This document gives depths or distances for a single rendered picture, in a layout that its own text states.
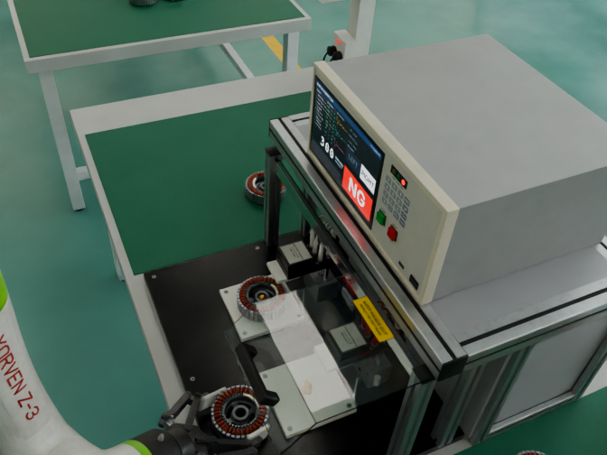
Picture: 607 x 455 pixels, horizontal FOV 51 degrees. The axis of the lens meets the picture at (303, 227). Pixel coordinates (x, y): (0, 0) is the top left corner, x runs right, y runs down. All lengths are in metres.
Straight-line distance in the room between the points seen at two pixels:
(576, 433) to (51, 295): 1.89
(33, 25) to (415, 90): 1.82
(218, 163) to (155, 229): 0.31
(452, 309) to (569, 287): 0.22
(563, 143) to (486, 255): 0.22
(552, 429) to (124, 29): 1.99
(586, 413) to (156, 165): 1.26
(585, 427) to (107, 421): 1.44
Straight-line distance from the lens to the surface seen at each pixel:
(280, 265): 1.37
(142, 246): 1.63
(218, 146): 1.92
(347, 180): 1.15
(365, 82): 1.15
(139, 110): 2.11
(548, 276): 1.16
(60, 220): 2.88
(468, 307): 1.06
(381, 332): 1.05
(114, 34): 2.56
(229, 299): 1.45
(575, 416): 1.47
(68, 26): 2.65
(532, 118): 1.14
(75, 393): 2.30
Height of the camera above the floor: 1.89
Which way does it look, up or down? 44 degrees down
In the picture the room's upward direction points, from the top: 5 degrees clockwise
